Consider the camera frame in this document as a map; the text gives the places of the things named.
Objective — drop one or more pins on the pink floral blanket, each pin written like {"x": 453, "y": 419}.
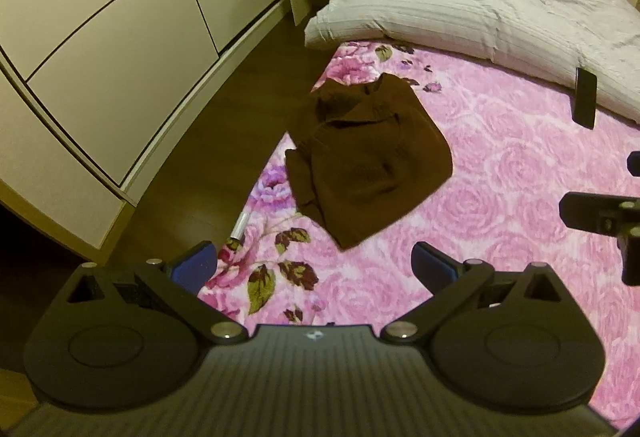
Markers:
{"x": 500, "y": 167}

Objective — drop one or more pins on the silver metal tube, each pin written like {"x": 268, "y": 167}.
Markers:
{"x": 239, "y": 226}

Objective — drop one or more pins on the brown knitted sweater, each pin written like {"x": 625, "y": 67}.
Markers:
{"x": 370, "y": 157}

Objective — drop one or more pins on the black phone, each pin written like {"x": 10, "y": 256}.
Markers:
{"x": 585, "y": 98}

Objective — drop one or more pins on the white wardrobe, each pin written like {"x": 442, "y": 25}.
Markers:
{"x": 100, "y": 42}

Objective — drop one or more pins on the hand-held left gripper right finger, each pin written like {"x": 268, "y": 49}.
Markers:
{"x": 434, "y": 267}

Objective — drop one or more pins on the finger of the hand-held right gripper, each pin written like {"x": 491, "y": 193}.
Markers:
{"x": 585, "y": 212}
{"x": 634, "y": 162}

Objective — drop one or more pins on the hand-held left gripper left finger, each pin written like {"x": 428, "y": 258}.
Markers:
{"x": 196, "y": 263}

